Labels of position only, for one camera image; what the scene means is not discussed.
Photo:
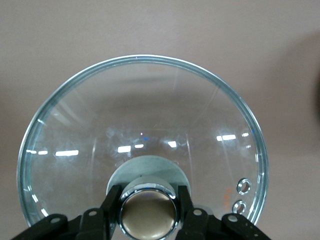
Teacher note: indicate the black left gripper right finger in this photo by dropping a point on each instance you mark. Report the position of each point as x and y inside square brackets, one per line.
[192, 217]

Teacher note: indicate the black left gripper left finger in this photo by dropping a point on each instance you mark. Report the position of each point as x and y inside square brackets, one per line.
[105, 215]

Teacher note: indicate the glass pot lid with knob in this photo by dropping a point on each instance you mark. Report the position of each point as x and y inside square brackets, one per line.
[140, 120]

